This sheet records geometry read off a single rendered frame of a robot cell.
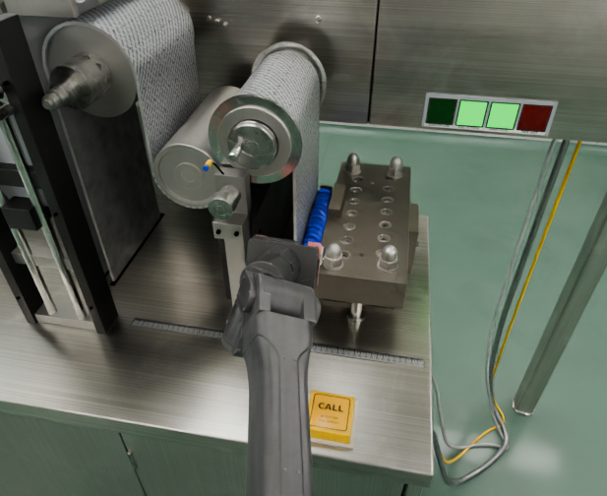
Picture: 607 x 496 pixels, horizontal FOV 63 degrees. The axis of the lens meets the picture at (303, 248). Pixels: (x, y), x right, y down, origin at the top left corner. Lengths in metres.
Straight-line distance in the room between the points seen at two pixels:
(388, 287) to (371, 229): 0.15
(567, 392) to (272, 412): 1.81
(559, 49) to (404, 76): 0.28
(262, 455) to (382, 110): 0.79
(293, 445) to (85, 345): 0.61
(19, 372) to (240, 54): 0.73
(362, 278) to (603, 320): 1.81
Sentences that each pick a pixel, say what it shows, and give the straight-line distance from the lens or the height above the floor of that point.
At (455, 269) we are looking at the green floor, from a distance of 2.54.
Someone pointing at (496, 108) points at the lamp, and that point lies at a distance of 1.09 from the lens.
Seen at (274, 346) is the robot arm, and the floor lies 1.22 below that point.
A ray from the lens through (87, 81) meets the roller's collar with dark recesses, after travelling 0.79.
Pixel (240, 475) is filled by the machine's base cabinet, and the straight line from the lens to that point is 0.98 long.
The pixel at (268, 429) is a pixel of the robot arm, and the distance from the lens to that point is 0.46.
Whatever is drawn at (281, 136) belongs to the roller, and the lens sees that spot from 0.76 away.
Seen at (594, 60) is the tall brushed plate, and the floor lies 1.30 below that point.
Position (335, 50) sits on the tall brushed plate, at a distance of 1.05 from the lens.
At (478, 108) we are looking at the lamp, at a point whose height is 1.20.
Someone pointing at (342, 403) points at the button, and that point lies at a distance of 0.82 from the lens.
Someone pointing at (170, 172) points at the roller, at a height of 1.18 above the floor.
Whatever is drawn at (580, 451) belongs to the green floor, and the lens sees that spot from 2.06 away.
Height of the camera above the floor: 1.60
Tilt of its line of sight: 39 degrees down
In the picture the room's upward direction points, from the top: straight up
